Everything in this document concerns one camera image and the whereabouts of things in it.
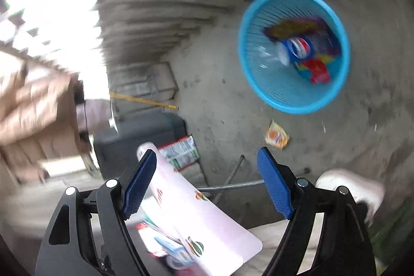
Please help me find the pepsi plastic bottle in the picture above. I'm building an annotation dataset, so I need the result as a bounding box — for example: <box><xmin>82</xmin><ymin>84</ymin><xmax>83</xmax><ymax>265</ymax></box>
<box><xmin>257</xmin><ymin>33</ymin><xmax>338</xmax><ymax>67</ymax></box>

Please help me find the red white paper carton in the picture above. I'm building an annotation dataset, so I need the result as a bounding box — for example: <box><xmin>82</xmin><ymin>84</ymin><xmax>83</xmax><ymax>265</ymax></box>
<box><xmin>159</xmin><ymin>135</ymin><xmax>201</xmax><ymax>171</ymax></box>

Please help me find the purple foil snack bag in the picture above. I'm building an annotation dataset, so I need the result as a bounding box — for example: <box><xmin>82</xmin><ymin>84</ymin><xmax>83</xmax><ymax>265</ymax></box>
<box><xmin>263</xmin><ymin>18</ymin><xmax>340</xmax><ymax>48</ymax></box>

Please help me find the blue plastic trash basket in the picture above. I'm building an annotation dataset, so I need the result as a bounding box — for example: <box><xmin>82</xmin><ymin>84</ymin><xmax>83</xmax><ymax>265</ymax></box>
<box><xmin>238</xmin><ymin>0</ymin><xmax>350</xmax><ymax>115</ymax></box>

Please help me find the white shoe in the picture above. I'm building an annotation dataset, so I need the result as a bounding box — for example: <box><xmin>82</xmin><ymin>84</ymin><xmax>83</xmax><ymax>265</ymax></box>
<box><xmin>316</xmin><ymin>169</ymin><xmax>385</xmax><ymax>225</ymax></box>

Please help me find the dark green cabinet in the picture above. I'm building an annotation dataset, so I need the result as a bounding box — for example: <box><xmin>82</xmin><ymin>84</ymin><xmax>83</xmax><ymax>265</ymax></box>
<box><xmin>93</xmin><ymin>111</ymin><xmax>187</xmax><ymax>179</ymax></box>

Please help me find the pink balloon pattern tablecloth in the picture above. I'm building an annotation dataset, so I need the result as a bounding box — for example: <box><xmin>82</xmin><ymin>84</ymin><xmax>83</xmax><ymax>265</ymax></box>
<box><xmin>126</xmin><ymin>143</ymin><xmax>262</xmax><ymax>275</ymax></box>

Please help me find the orange snack wrapper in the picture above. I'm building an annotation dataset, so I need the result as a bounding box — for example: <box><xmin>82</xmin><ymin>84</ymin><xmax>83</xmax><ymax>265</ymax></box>
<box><xmin>264</xmin><ymin>121</ymin><xmax>290</xmax><ymax>150</ymax></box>

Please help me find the brown hanging jacket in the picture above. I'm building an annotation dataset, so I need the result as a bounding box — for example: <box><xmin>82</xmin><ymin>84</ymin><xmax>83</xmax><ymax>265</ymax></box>
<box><xmin>1</xmin><ymin>47</ymin><xmax>112</xmax><ymax>183</ymax></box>

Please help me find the metal dustpan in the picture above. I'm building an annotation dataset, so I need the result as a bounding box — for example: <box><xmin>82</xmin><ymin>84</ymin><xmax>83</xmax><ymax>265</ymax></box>
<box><xmin>107</xmin><ymin>62</ymin><xmax>178</xmax><ymax>102</ymax></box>

